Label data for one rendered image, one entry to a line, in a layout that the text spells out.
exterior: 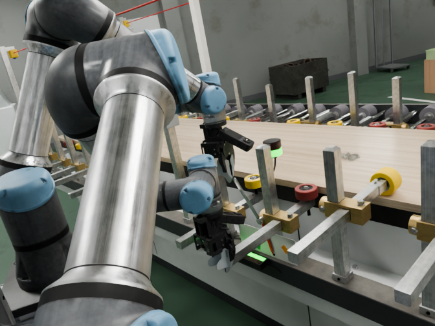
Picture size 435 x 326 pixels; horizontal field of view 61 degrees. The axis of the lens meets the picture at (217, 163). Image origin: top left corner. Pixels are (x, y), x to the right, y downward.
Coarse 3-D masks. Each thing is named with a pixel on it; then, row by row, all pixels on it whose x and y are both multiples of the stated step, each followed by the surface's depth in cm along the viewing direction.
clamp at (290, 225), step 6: (264, 210) 130; (282, 210) 127; (264, 216) 127; (270, 216) 125; (276, 216) 124; (282, 216) 123; (294, 216) 122; (282, 222) 122; (288, 222) 120; (294, 222) 121; (282, 228) 123; (288, 228) 121; (294, 228) 122
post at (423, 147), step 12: (432, 144) 80; (420, 156) 83; (432, 156) 81; (432, 168) 82; (432, 180) 83; (432, 192) 84; (432, 204) 85; (432, 216) 86; (432, 276) 91; (432, 288) 92; (432, 300) 93
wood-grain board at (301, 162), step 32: (192, 128) 260; (256, 128) 227; (288, 128) 214; (320, 128) 202; (352, 128) 191; (384, 128) 181; (256, 160) 171; (288, 160) 163; (320, 160) 156; (384, 160) 144; (416, 160) 138; (320, 192) 133; (352, 192) 124; (416, 192) 116
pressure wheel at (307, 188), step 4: (300, 184) 135; (304, 184) 135; (308, 184) 134; (312, 184) 134; (296, 188) 133; (300, 188) 133; (304, 188) 132; (308, 188) 132; (312, 188) 131; (316, 188) 130; (296, 192) 131; (300, 192) 130; (304, 192) 129; (308, 192) 129; (312, 192) 129; (316, 192) 130; (296, 196) 132; (300, 196) 130; (304, 196) 129; (308, 196) 129; (312, 196) 129; (316, 196) 130; (300, 200) 131; (304, 200) 130; (308, 200) 130; (308, 212) 135
